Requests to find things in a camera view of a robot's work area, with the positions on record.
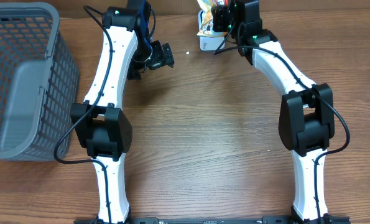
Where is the yellow snack bag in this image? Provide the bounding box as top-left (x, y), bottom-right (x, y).
top-left (197, 0), bottom-right (232, 38)

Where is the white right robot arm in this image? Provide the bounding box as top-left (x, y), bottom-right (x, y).
top-left (211, 0), bottom-right (350, 223)

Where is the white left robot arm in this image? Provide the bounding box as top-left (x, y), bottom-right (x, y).
top-left (53, 0), bottom-right (175, 223)

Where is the white barcode scanner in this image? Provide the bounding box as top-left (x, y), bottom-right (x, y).
top-left (197, 10), bottom-right (227, 51)

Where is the grey plastic mesh basket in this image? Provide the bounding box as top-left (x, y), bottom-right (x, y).
top-left (0, 2), bottom-right (80, 161)

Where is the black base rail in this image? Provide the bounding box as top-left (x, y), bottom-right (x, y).
top-left (73, 216), bottom-right (351, 224)

